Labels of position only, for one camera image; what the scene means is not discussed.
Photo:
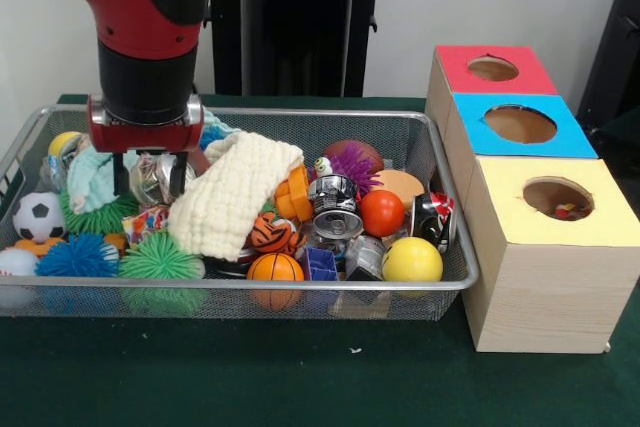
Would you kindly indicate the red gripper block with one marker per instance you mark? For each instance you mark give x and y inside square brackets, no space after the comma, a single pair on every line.
[145,139]

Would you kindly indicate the colourful patterned paper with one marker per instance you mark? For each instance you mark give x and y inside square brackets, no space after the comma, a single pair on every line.
[567,211]
[145,223]

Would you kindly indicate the shallow clear mesh bin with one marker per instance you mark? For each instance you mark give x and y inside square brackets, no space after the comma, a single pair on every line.
[100,307]

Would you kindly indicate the wooden box with three holes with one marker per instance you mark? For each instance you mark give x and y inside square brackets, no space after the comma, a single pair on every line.
[550,297]

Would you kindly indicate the mint green cloth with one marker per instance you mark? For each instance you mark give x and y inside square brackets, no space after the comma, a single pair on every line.
[90,177]

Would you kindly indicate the cream knitted cloth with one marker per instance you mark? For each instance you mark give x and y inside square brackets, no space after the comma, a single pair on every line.
[225,197]

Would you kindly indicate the green spiky ball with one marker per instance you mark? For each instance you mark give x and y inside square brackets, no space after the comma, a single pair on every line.
[160,259]

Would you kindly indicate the blue spiky ball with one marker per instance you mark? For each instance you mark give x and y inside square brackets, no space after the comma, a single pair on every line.
[75,257]

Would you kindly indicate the black and white soccer ball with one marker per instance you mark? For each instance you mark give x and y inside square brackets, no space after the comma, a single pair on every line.
[39,217]

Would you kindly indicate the orange mini basketball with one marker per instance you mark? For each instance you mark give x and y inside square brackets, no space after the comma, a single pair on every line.
[275,267]

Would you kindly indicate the white baseball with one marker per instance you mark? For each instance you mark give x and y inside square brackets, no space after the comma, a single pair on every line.
[17,263]

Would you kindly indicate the purple spiky ball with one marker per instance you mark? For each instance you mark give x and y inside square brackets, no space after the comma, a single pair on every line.
[352,164]

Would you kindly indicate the red orange ball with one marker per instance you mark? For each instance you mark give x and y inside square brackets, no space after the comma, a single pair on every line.
[382,213]

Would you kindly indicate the large yellow ball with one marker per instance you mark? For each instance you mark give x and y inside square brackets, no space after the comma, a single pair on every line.
[412,259]

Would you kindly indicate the dark green side table cloth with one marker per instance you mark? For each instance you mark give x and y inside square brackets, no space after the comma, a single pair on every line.
[625,129]

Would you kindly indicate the black upright panel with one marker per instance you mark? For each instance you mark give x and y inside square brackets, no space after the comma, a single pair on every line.
[617,47]

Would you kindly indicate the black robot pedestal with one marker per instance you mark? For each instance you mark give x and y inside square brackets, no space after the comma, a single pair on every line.
[295,47]

